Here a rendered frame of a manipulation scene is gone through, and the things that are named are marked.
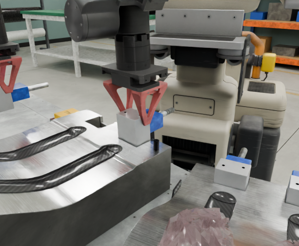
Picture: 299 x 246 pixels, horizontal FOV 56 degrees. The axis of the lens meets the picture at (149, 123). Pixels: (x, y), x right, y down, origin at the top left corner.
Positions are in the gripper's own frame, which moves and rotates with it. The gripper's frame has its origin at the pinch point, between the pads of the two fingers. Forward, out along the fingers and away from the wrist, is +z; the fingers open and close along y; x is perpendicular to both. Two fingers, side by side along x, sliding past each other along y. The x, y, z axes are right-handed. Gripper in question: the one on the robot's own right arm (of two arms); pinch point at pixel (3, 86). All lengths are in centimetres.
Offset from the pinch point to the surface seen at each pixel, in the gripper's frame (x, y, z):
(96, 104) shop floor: 153, -191, 99
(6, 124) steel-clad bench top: 3.5, -16.1, 15.4
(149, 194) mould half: 8.2, 36.1, 13.5
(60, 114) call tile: 13.7, -3.2, 11.8
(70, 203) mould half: -6.3, 35.8, 6.7
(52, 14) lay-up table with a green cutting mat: 194, -343, 12
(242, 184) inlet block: 16, 49, 9
